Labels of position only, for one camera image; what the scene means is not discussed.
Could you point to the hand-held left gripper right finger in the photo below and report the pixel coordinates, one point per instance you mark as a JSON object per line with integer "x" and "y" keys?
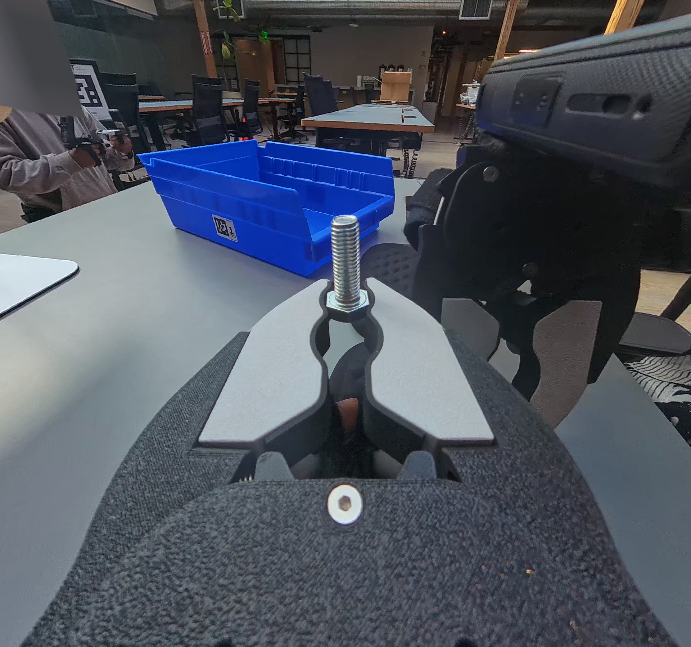
{"x": 426, "y": 377}

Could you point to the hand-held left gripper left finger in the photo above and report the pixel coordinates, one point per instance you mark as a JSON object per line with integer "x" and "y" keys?
{"x": 259, "y": 377}

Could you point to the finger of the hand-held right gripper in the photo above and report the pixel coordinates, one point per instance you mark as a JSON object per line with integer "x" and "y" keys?
{"x": 469, "y": 323}
{"x": 567, "y": 355}

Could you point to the silver hex bolt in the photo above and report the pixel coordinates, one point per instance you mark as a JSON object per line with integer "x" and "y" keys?
{"x": 345, "y": 258}

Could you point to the blue plastic bin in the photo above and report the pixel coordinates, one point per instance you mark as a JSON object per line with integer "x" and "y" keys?
{"x": 243, "y": 193}

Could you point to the person's left hand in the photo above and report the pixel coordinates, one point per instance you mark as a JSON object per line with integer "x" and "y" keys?
{"x": 348, "y": 382}

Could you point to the black office chair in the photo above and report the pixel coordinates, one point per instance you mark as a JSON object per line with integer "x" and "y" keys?
{"x": 252, "y": 104}
{"x": 208, "y": 107}
{"x": 658, "y": 334}
{"x": 318, "y": 93}
{"x": 127, "y": 107}

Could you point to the black honeycomb wrist pad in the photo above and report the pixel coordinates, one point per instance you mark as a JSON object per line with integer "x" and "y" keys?
{"x": 394, "y": 266}

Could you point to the black white patterned pants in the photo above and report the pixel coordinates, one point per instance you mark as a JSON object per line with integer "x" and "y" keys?
{"x": 669, "y": 382}

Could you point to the brown cardboard box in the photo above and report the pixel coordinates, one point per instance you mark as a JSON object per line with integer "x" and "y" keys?
{"x": 397, "y": 85}

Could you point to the grey background desk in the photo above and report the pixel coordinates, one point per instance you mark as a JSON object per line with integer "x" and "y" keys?
{"x": 367, "y": 117}

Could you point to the black white marker sign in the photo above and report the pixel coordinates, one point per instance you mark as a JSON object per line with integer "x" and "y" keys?
{"x": 89, "y": 90}

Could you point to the green hanging plant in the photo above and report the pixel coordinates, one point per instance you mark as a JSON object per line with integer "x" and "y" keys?
{"x": 229, "y": 7}

